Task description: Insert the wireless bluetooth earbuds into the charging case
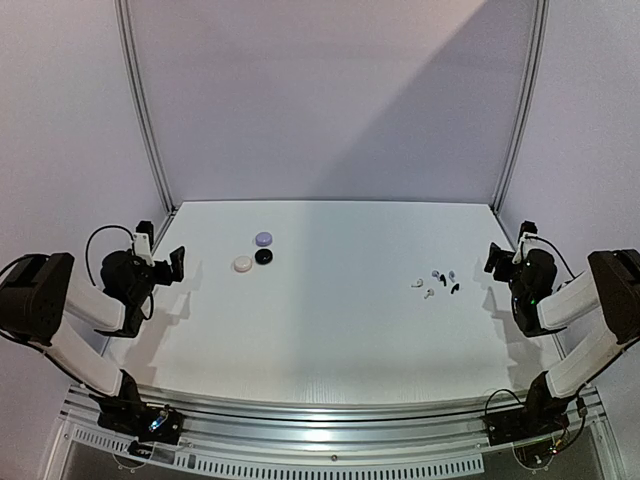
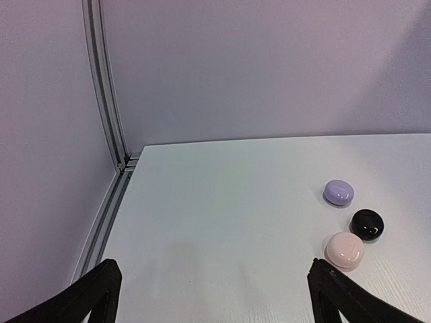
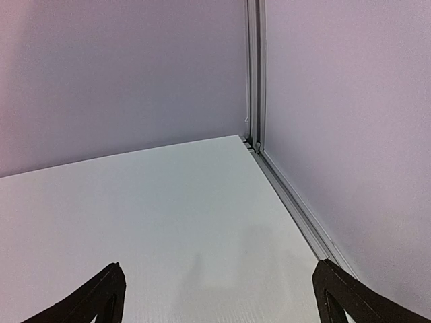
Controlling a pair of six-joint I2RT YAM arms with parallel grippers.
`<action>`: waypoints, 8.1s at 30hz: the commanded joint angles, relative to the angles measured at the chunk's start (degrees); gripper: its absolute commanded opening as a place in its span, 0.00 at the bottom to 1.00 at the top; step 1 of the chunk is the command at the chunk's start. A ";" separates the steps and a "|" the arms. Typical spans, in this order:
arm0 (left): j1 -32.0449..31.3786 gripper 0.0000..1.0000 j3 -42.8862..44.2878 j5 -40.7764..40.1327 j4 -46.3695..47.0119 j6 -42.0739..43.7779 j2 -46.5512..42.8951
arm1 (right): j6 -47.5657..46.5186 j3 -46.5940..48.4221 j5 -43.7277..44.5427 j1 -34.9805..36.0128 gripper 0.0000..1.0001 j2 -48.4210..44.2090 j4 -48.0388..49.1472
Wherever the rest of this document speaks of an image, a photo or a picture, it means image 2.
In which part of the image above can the pink earbud charging case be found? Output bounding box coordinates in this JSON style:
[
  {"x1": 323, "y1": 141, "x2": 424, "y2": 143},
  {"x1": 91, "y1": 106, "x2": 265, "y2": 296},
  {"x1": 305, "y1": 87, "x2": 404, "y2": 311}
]
[{"x1": 325, "y1": 232, "x2": 365, "y2": 271}]

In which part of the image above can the aluminium left table rail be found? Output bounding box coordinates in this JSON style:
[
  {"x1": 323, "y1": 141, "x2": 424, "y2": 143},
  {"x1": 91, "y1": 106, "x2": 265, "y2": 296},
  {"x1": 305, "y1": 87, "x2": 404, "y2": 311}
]
[{"x1": 71, "y1": 153, "x2": 140, "y2": 283}]

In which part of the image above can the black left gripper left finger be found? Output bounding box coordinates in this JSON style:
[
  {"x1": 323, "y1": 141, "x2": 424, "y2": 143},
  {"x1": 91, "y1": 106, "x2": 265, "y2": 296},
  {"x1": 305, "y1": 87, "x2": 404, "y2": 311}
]
[{"x1": 8, "y1": 259, "x2": 122, "y2": 322}]

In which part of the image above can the aluminium left corner post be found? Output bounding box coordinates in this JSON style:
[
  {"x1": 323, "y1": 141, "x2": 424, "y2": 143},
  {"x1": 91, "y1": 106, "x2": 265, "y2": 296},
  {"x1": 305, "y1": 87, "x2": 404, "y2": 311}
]
[{"x1": 81, "y1": 0, "x2": 131, "y2": 174}]

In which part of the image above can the black earbud charging case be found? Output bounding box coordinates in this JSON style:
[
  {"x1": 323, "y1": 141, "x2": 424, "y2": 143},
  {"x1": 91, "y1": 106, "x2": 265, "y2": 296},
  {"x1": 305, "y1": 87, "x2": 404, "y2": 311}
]
[{"x1": 350, "y1": 209, "x2": 385, "y2": 243}]

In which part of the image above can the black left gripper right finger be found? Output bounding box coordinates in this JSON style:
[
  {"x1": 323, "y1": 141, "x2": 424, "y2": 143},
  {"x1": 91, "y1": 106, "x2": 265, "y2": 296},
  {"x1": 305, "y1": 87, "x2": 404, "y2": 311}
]
[{"x1": 307, "y1": 258, "x2": 419, "y2": 322}]

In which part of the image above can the purple earbud charging case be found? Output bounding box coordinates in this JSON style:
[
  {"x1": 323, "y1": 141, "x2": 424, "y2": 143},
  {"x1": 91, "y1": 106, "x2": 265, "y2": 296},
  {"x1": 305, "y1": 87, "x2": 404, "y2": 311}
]
[{"x1": 323, "y1": 180, "x2": 354, "y2": 207}]

